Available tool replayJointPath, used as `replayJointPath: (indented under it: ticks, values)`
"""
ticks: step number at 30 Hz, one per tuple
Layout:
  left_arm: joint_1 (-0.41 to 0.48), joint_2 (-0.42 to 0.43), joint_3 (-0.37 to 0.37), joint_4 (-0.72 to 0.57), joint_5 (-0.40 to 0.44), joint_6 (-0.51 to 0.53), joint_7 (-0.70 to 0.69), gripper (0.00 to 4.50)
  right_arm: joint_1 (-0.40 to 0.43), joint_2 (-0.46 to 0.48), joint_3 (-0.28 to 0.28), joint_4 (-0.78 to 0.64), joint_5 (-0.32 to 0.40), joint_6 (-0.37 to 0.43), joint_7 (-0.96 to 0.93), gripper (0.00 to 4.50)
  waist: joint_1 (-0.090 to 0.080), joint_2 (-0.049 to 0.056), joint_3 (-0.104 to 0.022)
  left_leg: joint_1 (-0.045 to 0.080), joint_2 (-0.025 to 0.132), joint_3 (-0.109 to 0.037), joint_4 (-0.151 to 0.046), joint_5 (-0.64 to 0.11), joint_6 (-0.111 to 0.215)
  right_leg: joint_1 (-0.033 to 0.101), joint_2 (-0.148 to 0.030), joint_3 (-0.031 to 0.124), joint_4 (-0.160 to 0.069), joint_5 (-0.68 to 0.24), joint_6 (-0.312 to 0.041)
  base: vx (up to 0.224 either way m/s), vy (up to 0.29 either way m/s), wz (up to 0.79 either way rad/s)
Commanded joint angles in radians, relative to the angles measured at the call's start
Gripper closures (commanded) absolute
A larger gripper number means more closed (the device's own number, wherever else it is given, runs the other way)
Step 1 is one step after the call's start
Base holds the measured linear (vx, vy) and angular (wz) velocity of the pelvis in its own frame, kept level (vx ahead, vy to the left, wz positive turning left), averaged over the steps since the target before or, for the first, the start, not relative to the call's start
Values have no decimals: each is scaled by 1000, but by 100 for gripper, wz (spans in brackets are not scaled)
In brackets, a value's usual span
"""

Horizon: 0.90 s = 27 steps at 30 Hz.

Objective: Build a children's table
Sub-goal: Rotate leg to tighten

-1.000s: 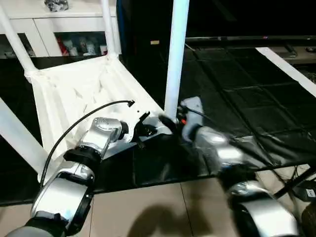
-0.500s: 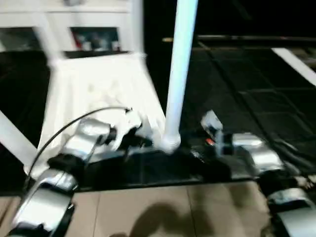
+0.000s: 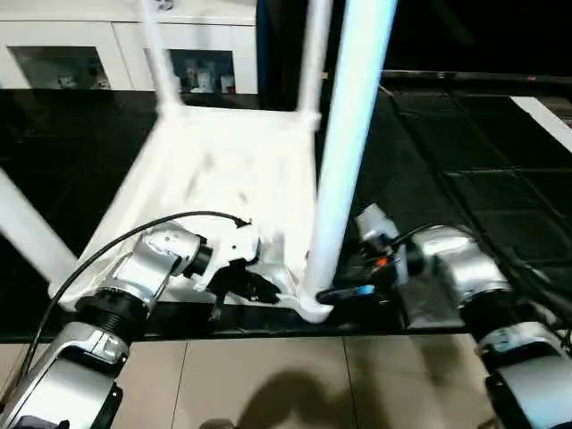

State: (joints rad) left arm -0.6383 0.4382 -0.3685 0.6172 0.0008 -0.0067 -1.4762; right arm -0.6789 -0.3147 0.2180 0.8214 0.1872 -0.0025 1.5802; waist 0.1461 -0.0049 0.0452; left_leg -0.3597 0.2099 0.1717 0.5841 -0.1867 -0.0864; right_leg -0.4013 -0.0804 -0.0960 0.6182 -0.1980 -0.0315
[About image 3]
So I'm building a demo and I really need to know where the white plastic table top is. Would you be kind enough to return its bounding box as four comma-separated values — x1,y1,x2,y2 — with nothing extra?
47,105,337,326

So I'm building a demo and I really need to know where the white plastic table leg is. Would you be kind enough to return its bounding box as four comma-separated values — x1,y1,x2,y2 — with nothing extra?
305,0,400,310
293,0,335,125
0,168,80,286
139,0,188,114

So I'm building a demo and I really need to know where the black work mat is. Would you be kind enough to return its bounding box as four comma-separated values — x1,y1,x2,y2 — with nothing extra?
0,82,572,343

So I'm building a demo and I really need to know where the white flat strip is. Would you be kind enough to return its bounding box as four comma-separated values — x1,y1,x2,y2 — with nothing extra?
510,96,572,154

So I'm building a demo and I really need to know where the white glass-door cabinet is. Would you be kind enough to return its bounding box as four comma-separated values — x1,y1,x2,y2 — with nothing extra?
0,0,259,96

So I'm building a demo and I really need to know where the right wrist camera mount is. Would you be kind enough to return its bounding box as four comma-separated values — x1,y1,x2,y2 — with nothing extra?
355,203,411,288

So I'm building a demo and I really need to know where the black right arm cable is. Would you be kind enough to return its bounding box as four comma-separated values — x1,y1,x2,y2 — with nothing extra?
387,223,572,343

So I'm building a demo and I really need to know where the black metal rail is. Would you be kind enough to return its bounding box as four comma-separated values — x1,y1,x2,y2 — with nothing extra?
381,70,572,87

